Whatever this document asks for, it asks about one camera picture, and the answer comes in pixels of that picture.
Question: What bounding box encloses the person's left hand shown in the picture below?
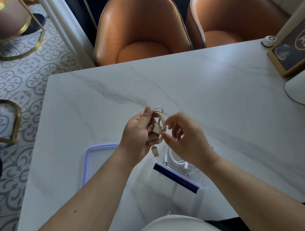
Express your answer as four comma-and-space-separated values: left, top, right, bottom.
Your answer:
118, 107, 159, 165

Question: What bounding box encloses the person's right hand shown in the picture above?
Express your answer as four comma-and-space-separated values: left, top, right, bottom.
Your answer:
162, 112, 219, 172

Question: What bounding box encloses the beige charging cable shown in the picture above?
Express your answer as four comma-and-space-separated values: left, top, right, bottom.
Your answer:
148, 107, 167, 157

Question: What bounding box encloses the person's left forearm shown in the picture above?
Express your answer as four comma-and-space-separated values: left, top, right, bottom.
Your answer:
38, 145, 143, 231

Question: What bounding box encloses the person's right forearm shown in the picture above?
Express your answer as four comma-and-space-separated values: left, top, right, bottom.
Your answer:
204, 155, 305, 231

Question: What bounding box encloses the clear container with blue clip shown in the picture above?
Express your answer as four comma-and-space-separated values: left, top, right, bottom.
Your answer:
152, 145, 215, 195

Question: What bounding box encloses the clear lid with blue rim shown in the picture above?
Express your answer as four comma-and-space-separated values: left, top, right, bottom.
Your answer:
81, 144, 119, 189

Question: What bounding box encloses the white chair back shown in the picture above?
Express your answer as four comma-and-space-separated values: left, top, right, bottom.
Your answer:
140, 214, 222, 231

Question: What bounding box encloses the orange leather chair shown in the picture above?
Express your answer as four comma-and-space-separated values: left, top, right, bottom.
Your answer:
94, 0, 193, 67
186, 0, 291, 49

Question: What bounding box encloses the person's dark clothing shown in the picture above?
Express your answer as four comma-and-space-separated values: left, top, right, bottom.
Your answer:
204, 216, 251, 231

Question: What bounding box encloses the white round lamp base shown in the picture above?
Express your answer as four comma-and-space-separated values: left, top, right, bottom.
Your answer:
284, 70, 305, 105

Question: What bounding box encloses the small white round device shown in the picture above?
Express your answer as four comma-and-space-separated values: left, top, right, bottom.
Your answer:
261, 36, 277, 48

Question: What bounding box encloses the wooden framed chalkboard sign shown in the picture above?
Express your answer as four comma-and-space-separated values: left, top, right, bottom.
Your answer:
266, 21, 305, 77

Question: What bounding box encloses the white charging cable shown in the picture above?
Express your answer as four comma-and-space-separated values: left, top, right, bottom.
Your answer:
164, 147, 199, 177

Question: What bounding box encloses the white door frame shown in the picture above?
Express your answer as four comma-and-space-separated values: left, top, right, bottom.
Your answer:
39, 0, 96, 70

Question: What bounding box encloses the gold metal stool frame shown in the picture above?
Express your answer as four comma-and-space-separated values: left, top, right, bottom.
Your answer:
0, 99, 22, 145

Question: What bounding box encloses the pink stool with gold frame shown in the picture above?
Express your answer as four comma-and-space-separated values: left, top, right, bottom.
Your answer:
0, 0, 46, 60

